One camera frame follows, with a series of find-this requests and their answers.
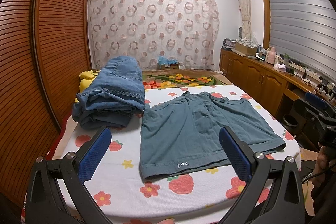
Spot wooden sideboard cabinet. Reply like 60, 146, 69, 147
219, 49, 314, 121

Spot teal green shorts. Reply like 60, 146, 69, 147
139, 92, 286, 180

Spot cardboard box on cabinet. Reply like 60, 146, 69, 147
235, 42, 257, 56

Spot folded blue jeans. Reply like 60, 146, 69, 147
72, 56, 145, 130

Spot sheer circle pattern curtain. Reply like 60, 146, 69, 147
88, 0, 219, 71

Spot yellow pikachu plush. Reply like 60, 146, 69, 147
79, 70, 100, 93

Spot pink tissue box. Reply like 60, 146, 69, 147
273, 64, 286, 72

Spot person's right hand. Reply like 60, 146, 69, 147
311, 146, 335, 187

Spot grey window blind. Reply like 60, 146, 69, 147
269, 0, 335, 79

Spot wooden louvered wardrobe door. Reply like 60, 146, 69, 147
1, 0, 91, 207

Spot pink thermos jug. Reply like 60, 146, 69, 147
266, 47, 276, 65

